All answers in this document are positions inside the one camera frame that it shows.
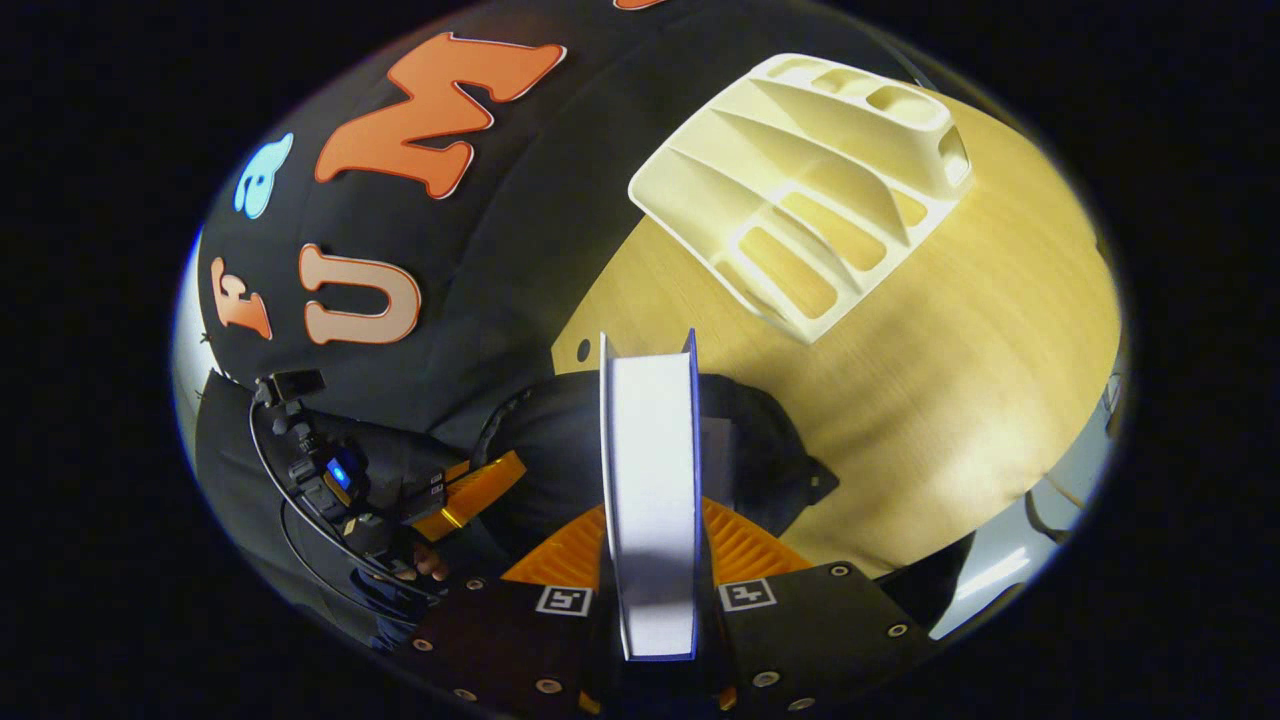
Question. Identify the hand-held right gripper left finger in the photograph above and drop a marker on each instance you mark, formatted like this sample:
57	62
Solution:
520	640

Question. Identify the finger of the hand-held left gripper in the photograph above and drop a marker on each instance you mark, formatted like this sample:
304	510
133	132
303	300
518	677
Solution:
480	490

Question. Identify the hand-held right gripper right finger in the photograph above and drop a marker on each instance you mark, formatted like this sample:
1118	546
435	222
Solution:
810	640

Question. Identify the blue cover book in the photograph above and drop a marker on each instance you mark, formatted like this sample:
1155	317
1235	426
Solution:
650	480

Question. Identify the white bookshelf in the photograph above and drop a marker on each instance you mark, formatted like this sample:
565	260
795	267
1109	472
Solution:
800	150

